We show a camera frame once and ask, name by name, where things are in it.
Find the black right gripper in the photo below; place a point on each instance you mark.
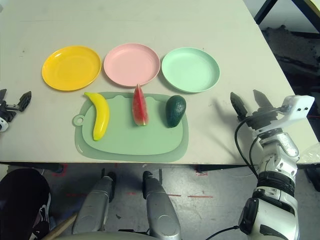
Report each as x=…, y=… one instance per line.
x=261, y=121

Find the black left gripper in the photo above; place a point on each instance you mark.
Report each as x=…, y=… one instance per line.
x=6, y=112

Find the dark green toy avocado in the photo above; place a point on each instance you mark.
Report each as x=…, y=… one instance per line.
x=175, y=112

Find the yellow toy banana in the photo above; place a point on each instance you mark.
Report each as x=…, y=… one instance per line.
x=101, y=117

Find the toy watermelon slice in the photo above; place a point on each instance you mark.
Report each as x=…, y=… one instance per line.
x=140, y=110

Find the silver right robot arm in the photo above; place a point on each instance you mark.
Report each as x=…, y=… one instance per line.
x=275, y=205

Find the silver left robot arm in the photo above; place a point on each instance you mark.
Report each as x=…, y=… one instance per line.
x=2, y=125

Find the dark foam floor mat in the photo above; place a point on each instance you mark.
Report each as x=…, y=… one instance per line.
x=300, y=65

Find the yellow plastic plate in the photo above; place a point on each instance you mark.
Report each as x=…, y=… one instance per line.
x=71, y=67

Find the mint green plastic plate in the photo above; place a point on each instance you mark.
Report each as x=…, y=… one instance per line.
x=190, y=70

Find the clear plastic bag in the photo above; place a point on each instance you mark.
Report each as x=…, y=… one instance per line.
x=311, y=155

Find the black table leg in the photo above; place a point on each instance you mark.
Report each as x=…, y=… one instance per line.
x=53, y=168
x=311, y=172

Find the bystander leg in black trousers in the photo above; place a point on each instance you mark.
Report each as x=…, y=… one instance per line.
x=17, y=200

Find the pink plastic plate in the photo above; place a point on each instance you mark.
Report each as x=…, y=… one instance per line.
x=130, y=62

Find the green cutting board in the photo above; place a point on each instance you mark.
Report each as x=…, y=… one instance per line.
x=130, y=142

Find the black and white sneaker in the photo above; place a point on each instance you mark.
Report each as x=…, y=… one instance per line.
x=42, y=220

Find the silver left robot leg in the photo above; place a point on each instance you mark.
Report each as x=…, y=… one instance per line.
x=95, y=205

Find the silver robot leg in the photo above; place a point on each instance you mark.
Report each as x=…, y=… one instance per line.
x=160, y=207
x=95, y=205

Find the wooden stick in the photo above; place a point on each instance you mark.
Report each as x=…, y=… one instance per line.
x=62, y=225

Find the silver right robot leg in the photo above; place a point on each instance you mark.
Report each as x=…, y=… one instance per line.
x=160, y=207

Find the grey robot torso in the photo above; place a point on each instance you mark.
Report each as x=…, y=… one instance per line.
x=105, y=236

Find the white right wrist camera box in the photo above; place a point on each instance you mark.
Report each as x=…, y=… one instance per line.
x=297, y=105

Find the black metal frame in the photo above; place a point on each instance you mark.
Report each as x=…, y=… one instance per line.
x=265, y=10

